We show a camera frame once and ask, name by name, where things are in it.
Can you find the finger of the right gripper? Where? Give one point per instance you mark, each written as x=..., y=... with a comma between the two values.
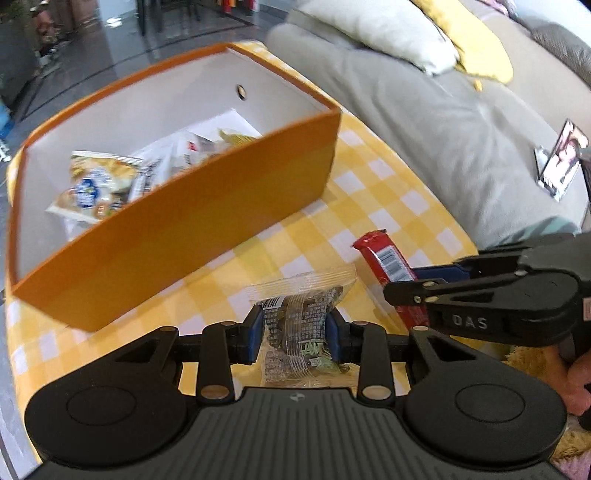
x=447, y=273

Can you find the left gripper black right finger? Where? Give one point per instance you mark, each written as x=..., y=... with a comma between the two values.
x=366, y=345

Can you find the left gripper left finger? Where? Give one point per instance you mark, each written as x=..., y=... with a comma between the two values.
x=225, y=344

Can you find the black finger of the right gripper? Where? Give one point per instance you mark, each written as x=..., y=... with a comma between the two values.
x=416, y=292

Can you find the red chocolate bar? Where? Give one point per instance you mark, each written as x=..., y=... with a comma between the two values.
x=388, y=265

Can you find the clear brown green snack bag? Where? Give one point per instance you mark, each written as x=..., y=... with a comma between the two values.
x=296, y=328

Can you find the white yellow American snack bag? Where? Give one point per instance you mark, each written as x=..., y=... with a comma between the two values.
x=168, y=157

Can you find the yellow chips snack bag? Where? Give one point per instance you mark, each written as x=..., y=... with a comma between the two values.
x=99, y=186

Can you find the person's right hand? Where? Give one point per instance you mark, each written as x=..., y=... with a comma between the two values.
x=579, y=378

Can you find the yellow fluffy blanket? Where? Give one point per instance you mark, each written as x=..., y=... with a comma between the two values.
x=575, y=441

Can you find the yellow checkered tablecloth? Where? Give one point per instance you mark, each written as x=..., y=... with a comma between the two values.
x=188, y=254

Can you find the grey sofa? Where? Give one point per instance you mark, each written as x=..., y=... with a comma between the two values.
x=472, y=146

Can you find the yellow cushion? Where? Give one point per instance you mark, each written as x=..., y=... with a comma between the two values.
x=481, y=52

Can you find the cream cushion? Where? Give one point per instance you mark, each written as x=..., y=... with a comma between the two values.
x=396, y=28

